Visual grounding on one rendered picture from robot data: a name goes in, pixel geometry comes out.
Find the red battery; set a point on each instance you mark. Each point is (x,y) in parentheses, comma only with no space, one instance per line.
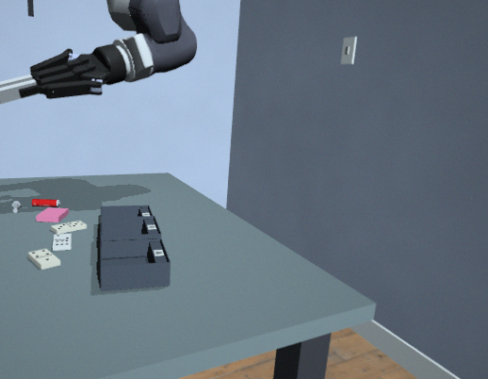
(45,202)

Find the dark grey rack of bins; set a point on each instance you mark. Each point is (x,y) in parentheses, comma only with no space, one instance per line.
(127,259)

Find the white domino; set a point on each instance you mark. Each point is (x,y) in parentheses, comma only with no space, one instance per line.
(68,227)
(44,259)
(62,242)

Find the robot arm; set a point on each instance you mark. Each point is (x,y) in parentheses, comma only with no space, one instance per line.
(160,27)

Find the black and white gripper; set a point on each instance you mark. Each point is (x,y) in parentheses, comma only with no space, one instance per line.
(67,75)

